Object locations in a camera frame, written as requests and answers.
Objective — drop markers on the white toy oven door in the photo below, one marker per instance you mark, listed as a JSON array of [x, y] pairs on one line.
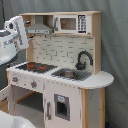
[[6, 93]]

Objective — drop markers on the black toy faucet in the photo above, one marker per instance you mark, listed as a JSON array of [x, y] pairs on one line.
[[80, 65]]

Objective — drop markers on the grey cabinet door handle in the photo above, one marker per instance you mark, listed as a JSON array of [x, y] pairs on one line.
[[48, 111]]

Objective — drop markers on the red stove knob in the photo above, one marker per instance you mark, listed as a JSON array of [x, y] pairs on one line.
[[33, 84], [14, 79]]

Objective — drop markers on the right red stove knob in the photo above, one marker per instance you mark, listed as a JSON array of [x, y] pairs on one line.
[[33, 84]]

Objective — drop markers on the black toy stovetop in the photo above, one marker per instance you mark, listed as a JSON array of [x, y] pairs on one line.
[[36, 67]]

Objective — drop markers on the white toy microwave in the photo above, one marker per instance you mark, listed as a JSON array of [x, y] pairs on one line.
[[74, 24]]

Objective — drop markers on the small metal toy pot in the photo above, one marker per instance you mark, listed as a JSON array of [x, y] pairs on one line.
[[69, 74]]

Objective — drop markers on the left red stove knob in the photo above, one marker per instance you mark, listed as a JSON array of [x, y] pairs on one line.
[[14, 79]]

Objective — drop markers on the grey toy ice dispenser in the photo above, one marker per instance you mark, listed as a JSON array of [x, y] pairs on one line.
[[62, 107]]

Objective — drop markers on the wooden toy kitchen playset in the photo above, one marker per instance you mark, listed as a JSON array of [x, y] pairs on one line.
[[86, 98]]

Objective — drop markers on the grey toy sink basin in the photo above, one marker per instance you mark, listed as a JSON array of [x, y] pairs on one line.
[[81, 75]]

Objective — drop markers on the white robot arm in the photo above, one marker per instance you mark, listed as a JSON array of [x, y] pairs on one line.
[[13, 39]]

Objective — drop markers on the grey toy range hood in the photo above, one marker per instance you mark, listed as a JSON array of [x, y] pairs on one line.
[[39, 27]]

